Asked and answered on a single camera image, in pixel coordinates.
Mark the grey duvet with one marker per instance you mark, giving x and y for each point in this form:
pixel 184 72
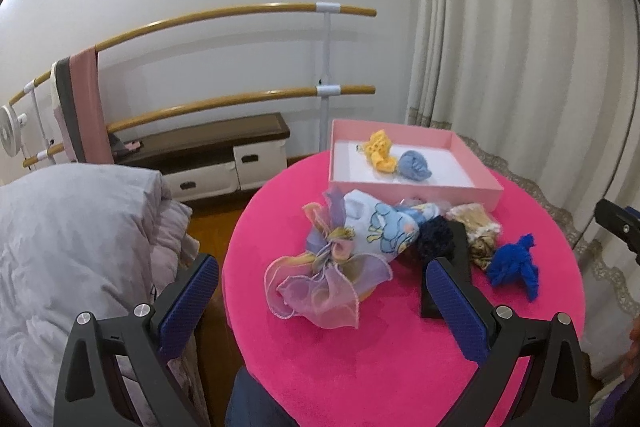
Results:
pixel 75 232

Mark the bright blue yarn scrunchie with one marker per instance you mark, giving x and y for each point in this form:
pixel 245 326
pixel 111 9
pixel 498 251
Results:
pixel 515 267

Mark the wooden ballet barre stand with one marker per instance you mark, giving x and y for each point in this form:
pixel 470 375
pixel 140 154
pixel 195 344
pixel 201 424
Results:
pixel 200 18

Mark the pink towel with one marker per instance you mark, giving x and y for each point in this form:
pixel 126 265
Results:
pixel 90 107

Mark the pink cardboard box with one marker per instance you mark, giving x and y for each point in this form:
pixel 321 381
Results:
pixel 400 192

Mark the dark blue cloth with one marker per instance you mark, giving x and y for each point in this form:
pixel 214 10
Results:
pixel 260 402

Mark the gold satin scrunchie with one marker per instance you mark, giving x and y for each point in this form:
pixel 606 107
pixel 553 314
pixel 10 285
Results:
pixel 481 252

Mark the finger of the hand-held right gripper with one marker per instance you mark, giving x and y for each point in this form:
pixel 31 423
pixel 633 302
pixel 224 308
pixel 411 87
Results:
pixel 620 222

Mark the light blue fabric scrunchie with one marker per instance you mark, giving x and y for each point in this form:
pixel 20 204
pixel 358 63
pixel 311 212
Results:
pixel 412 166

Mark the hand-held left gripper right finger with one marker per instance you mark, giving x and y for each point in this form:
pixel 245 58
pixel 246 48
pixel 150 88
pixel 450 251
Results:
pixel 452 307

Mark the bag of cotton swabs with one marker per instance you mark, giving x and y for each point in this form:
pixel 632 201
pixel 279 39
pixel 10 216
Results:
pixel 470 217

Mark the black rectangular block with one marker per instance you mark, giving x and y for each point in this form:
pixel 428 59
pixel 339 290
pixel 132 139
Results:
pixel 461 252

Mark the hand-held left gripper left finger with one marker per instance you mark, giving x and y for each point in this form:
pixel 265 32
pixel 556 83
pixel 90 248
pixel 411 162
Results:
pixel 187 302

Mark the low brown and white cabinet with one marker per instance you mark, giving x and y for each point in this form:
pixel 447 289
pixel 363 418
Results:
pixel 210 142

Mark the small pink object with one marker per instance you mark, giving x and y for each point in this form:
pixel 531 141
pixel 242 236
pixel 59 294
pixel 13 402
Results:
pixel 132 145

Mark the yellow knitted scrunchie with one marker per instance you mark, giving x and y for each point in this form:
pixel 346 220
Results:
pixel 378 152

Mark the white clip fan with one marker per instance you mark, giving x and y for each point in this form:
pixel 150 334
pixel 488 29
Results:
pixel 10 132

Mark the dark navy knitted scrunchie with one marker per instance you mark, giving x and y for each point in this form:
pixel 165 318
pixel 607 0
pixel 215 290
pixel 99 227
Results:
pixel 434 237

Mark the cream curtain with lace trim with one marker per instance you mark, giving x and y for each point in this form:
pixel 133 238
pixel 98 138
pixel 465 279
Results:
pixel 500 32

